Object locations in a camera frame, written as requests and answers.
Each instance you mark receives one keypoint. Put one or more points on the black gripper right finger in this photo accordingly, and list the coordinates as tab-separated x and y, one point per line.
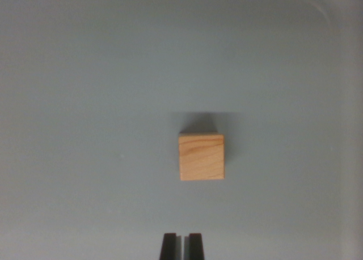
195	248

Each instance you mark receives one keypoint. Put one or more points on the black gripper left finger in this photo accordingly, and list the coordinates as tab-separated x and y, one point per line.
169	248

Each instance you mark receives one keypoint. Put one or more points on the wooden cube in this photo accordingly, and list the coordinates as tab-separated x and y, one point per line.
202	158

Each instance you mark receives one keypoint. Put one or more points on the grey plastic tray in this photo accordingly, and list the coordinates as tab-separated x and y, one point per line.
85	101

